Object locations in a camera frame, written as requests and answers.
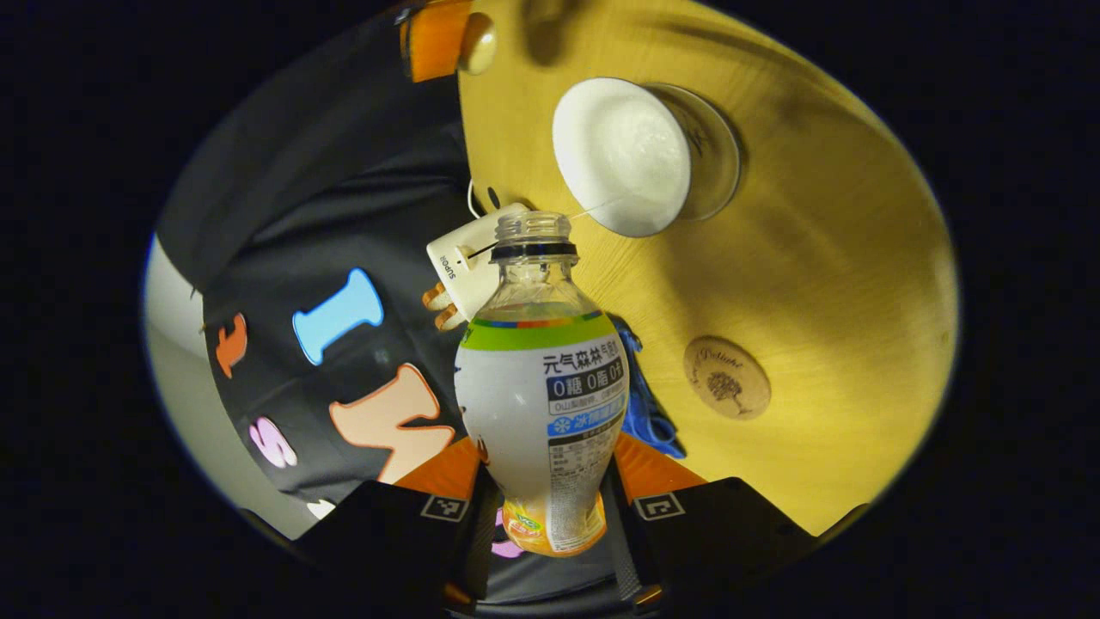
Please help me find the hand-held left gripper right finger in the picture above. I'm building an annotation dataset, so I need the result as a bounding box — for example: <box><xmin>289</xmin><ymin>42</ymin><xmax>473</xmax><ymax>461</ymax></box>
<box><xmin>604</xmin><ymin>432</ymin><xmax>817</xmax><ymax>611</ymax></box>

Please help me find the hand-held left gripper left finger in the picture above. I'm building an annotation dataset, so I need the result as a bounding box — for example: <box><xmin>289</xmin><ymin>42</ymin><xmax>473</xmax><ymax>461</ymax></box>
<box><xmin>292</xmin><ymin>436</ymin><xmax>501</xmax><ymax>616</ymax></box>

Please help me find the beige teacup lid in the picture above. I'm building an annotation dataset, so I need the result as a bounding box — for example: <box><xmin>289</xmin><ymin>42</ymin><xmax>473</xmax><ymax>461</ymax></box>
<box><xmin>458</xmin><ymin>11</ymin><xmax>498</xmax><ymax>76</ymax></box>

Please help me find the white toaster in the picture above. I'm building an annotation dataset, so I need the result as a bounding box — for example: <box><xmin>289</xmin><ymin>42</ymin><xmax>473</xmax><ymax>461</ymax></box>
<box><xmin>426</xmin><ymin>202</ymin><xmax>531</xmax><ymax>323</ymax></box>

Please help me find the round cork coaster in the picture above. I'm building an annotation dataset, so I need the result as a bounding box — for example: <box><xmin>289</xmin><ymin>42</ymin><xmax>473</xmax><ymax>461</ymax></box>
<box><xmin>683</xmin><ymin>335</ymin><xmax>772</xmax><ymax>420</ymax></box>

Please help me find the blue towel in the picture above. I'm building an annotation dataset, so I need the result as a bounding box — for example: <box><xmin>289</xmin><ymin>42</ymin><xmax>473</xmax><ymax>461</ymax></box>
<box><xmin>613</xmin><ymin>318</ymin><xmax>687</xmax><ymax>459</ymax></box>

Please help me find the white ceramic teacup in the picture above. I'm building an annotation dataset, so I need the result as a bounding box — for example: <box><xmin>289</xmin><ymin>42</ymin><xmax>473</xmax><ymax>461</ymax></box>
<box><xmin>553</xmin><ymin>77</ymin><xmax>716</xmax><ymax>239</ymax></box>

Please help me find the clear plastic water bottle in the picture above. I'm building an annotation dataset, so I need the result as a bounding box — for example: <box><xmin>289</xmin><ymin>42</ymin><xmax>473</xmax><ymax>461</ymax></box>
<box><xmin>453</xmin><ymin>211</ymin><xmax>631</xmax><ymax>558</ymax></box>

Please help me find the black backdrop cloth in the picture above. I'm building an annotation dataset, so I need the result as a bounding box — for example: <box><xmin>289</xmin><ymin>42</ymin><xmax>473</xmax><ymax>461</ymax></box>
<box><xmin>155</xmin><ymin>9</ymin><xmax>620</xmax><ymax>603</ymax></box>

